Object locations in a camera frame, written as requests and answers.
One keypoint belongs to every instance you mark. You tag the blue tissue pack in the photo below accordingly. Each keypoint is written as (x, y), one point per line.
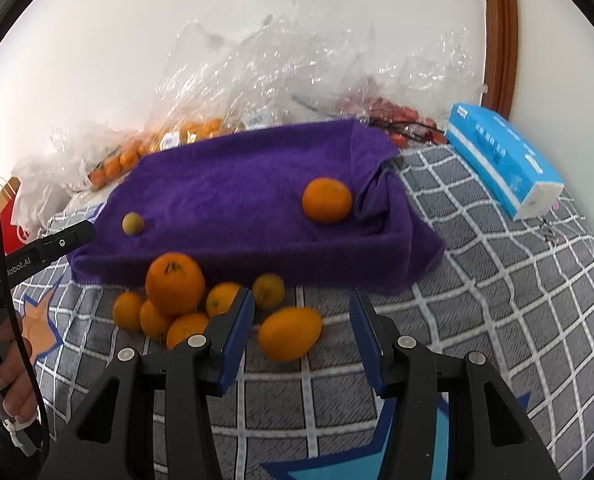
(497, 155)

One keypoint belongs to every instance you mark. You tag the brown wooden door frame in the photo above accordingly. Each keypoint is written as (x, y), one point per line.
(499, 35)

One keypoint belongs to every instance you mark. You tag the small green-brown round fruit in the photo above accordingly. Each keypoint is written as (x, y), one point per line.
(133, 223)

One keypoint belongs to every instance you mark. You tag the medium round orange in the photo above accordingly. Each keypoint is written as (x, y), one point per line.
(186, 332)
(221, 297)

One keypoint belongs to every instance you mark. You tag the clear bag of small oranges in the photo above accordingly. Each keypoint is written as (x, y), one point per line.
(102, 155)

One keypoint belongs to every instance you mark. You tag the clear bag of red fruit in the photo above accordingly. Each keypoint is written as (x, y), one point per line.
(417, 90)

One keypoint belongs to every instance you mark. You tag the small round orange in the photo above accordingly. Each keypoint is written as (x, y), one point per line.
(126, 311)
(152, 321)

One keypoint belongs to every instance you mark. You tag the red paper bag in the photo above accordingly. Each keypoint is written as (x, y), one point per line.
(12, 225)

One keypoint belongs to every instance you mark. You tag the person's left hand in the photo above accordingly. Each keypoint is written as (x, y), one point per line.
(14, 385)

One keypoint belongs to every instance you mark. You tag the grey checkered bedsheet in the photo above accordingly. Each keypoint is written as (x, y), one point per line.
(502, 300)

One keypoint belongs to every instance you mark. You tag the large smooth orange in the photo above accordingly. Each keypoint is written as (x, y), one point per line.
(174, 284)

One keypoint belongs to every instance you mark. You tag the clear bag of kumquats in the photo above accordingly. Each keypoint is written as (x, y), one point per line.
(257, 75)

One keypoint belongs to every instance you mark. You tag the white plastic bag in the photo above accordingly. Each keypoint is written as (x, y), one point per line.
(42, 195)

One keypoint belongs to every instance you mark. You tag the large dimpled orange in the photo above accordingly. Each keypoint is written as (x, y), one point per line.
(327, 201)

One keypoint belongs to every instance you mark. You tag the oval orange fruit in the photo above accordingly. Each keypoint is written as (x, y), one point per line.
(289, 335)

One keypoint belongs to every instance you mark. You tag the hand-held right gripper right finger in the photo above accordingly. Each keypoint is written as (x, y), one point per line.
(364, 340)

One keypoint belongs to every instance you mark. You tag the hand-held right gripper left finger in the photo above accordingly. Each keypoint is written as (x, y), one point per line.
(239, 340)

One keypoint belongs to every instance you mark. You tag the purple towel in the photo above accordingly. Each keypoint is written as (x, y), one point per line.
(237, 195)

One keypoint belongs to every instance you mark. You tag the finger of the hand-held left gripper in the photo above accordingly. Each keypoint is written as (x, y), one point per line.
(69, 240)

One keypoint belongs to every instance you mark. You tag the yellow-green round fruit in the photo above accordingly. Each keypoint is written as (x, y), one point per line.
(268, 291)

